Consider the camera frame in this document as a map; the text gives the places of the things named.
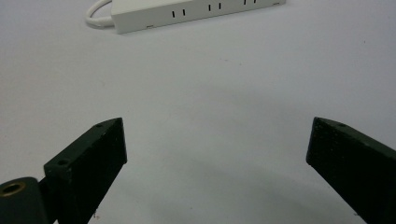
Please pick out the white power strip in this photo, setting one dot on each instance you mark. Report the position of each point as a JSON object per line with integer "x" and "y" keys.
{"x": 186, "y": 14}

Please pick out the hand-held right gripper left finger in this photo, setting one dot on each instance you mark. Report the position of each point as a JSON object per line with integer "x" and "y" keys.
{"x": 87, "y": 165}

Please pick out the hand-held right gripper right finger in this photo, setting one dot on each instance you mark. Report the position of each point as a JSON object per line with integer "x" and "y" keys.
{"x": 355, "y": 165}

